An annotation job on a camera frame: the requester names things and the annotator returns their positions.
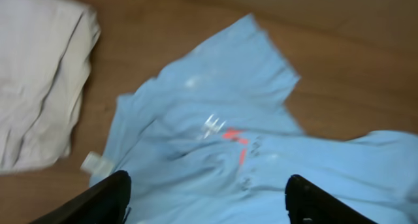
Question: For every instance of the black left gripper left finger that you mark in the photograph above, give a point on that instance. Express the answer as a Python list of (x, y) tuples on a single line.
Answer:
[(104, 203)]

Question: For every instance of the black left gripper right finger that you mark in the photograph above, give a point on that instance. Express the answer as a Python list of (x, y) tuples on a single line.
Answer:
[(308, 204)]

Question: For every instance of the light blue printed t-shirt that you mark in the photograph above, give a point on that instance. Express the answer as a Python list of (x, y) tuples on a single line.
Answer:
[(209, 140)]

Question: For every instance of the folded beige trousers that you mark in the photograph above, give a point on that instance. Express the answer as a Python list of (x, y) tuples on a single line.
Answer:
[(45, 49)]

